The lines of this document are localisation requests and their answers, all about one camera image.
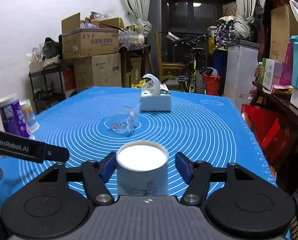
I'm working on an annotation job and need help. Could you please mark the white printed paper cup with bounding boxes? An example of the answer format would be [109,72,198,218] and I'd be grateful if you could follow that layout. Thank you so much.
[116,141,169,197]

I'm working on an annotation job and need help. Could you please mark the tall cardboard box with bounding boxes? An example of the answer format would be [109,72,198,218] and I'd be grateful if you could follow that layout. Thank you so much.
[269,5,298,62]

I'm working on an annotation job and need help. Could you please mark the black metal shelf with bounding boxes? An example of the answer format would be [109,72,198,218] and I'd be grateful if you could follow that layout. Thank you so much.
[28,63,76,113]

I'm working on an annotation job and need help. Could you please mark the lower cardboard box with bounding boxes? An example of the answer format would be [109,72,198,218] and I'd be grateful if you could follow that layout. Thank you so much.
[73,53,122,93]

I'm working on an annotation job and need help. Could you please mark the blue yellow paper cup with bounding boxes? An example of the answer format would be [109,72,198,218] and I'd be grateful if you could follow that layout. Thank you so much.
[20,99,40,133]

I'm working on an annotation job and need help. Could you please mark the green white carton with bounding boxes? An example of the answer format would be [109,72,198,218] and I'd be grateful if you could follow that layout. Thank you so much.
[259,59,283,91]

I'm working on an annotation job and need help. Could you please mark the blue silicone mat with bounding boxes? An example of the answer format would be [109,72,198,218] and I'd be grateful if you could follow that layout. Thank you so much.
[0,87,279,213]

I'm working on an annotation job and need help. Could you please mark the black bicycle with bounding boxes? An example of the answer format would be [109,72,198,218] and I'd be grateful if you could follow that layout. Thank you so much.
[156,31,208,94]

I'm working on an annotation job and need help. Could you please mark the clear glass cup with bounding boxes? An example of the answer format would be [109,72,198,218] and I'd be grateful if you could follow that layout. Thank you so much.
[108,106,138,137]

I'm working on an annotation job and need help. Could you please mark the red bucket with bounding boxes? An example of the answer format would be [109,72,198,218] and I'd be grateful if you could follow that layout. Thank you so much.
[203,74,221,96]

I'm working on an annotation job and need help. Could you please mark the purple paper cup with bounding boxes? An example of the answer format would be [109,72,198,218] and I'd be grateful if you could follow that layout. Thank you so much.
[0,93,35,139]

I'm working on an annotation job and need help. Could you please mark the wooden chair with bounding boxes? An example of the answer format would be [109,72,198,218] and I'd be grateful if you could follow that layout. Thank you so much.
[154,31,185,83]

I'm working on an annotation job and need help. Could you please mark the white tissue box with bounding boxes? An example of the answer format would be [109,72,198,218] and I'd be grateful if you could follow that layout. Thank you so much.
[140,74,172,112]

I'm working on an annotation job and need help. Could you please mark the white freezer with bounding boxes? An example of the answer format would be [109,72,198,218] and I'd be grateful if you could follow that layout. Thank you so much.
[224,40,260,110]

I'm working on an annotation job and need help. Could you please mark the left green curtain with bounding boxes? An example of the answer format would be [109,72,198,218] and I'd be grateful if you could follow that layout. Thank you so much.
[123,0,152,38]

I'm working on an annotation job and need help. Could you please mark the red paper bag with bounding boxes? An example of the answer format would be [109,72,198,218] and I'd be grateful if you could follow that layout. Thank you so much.
[241,104,290,165]

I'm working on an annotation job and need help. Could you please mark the upper cardboard box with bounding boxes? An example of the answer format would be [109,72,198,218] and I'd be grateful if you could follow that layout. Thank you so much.
[61,13,123,60]

